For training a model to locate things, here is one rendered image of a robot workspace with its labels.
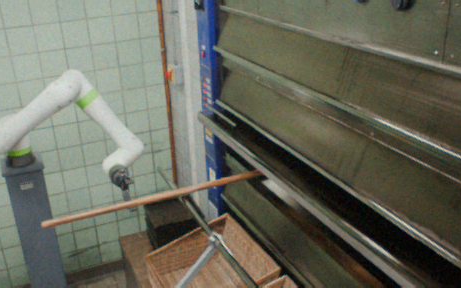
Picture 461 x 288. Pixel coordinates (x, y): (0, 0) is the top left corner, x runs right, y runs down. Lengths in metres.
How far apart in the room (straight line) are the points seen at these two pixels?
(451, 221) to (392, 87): 0.39
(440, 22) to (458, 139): 0.28
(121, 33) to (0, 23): 0.68
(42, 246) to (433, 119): 2.14
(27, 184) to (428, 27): 2.02
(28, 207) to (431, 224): 1.98
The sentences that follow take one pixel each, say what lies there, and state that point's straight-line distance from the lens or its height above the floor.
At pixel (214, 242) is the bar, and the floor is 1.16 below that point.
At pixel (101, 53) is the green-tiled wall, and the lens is 3.29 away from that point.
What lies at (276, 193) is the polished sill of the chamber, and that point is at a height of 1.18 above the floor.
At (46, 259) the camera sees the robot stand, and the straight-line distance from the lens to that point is 3.01.
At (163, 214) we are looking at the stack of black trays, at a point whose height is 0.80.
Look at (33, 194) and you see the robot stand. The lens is 2.82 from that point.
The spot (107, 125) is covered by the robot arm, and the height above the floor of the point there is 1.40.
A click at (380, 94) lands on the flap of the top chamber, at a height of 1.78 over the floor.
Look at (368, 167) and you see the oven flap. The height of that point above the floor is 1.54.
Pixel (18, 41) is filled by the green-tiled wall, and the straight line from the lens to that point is 3.22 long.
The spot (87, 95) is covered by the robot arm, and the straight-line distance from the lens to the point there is 2.53.
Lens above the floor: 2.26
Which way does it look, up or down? 25 degrees down
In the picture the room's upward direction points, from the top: 4 degrees counter-clockwise
